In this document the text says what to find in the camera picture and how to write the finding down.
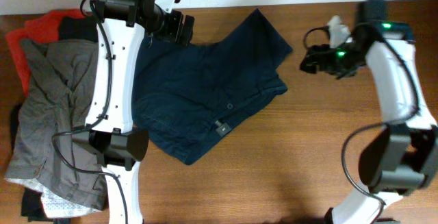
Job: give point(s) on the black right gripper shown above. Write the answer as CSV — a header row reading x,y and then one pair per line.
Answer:
x,y
322,50

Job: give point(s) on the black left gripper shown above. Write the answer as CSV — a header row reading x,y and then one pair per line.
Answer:
x,y
174,34

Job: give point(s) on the navy blue shorts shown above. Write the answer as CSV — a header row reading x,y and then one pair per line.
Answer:
x,y
190,97

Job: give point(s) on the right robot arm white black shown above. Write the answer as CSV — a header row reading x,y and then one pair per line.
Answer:
x,y
403,157

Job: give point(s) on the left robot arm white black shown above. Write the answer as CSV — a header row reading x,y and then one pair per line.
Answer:
x,y
108,132

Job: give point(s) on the black garment top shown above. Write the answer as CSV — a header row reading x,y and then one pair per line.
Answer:
x,y
78,28

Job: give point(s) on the black garment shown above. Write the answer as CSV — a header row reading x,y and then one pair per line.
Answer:
x,y
78,28
31,207

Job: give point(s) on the grey shorts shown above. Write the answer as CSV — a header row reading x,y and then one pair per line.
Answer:
x,y
60,93

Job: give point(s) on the red garment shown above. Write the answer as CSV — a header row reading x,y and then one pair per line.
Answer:
x,y
42,30

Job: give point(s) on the white mesh garment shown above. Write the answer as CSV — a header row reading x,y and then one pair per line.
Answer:
x,y
53,205

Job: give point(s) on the black garment bottom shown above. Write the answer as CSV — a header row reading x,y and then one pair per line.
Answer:
x,y
31,207

